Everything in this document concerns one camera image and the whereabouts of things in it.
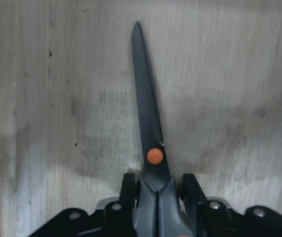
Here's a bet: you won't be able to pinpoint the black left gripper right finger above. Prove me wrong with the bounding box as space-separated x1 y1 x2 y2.
182 173 207 212

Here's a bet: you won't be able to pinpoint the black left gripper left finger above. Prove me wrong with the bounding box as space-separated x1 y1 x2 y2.
119 173 136 212

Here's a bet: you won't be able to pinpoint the black orange scissors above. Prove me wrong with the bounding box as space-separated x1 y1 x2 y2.
132 22 194 237

